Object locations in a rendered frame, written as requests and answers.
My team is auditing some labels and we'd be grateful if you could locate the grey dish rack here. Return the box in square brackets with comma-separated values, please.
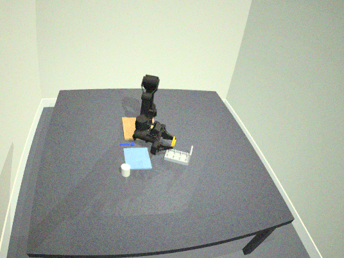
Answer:
[164, 146, 193, 166]

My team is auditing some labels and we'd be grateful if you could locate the light blue flat mat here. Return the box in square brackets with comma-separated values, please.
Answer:
[123, 148, 152, 169]

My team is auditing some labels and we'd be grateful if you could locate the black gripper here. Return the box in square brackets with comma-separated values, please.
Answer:
[143, 124, 173, 155]

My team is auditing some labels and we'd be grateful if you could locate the white cylinder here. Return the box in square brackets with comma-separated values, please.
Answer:
[121, 164, 130, 176]

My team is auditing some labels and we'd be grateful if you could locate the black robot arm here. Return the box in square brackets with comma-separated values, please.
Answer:
[132, 74, 162, 141]

